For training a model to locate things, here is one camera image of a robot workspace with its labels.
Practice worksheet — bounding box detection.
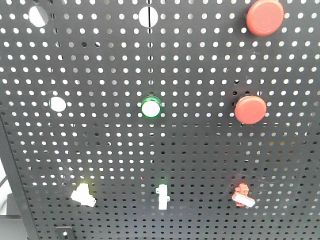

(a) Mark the yellow-lit rotary switch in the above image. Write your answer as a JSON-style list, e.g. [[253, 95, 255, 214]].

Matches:
[[70, 183, 97, 208]]

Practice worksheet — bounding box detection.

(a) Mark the red rotary switch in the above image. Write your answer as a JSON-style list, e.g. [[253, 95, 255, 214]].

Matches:
[[231, 183, 256, 208]]

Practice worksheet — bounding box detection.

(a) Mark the green illuminated push button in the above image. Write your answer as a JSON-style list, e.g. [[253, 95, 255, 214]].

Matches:
[[141, 96, 162, 118]]

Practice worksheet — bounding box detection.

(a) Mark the black perforated pegboard panel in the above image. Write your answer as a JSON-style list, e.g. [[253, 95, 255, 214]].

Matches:
[[0, 0, 320, 240]]

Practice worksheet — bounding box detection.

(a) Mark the lower red mushroom button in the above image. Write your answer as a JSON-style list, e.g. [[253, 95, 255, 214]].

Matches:
[[234, 95, 267, 125]]

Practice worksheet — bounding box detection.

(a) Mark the red mushroom button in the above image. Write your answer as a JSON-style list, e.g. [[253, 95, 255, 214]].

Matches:
[[234, 95, 267, 125], [246, 0, 285, 36]]

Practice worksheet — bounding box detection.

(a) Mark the upper red mushroom button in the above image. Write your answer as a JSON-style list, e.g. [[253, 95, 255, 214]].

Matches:
[[246, 0, 285, 36]]

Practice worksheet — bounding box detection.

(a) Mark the black electronics box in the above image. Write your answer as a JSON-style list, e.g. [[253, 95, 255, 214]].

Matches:
[[0, 193, 27, 240]]

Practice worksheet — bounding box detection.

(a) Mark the white centre rotary switch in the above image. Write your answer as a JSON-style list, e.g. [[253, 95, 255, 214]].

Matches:
[[155, 184, 171, 211]]

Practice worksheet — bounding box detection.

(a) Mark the left pegboard mounting bracket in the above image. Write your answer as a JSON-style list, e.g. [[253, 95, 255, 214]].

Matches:
[[55, 226, 76, 240]]

